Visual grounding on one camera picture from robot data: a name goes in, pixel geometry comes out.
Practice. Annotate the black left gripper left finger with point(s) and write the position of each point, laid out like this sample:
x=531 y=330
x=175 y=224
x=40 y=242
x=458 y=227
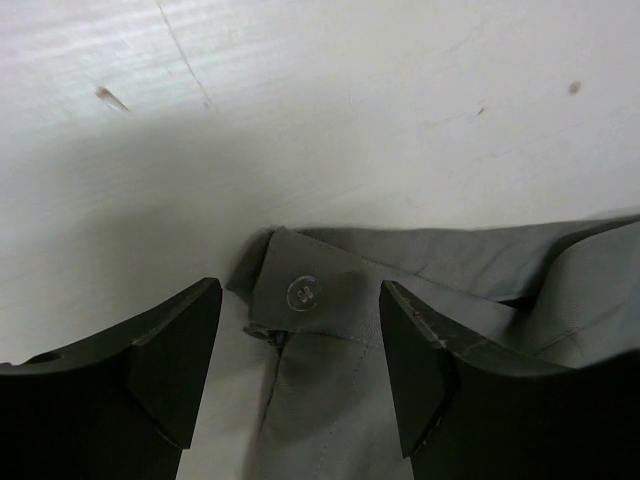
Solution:
x=119 y=404

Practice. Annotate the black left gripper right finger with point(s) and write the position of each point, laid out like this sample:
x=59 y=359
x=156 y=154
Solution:
x=469 y=408

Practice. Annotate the grey pleated skirt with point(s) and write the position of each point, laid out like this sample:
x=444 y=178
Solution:
x=566 y=293

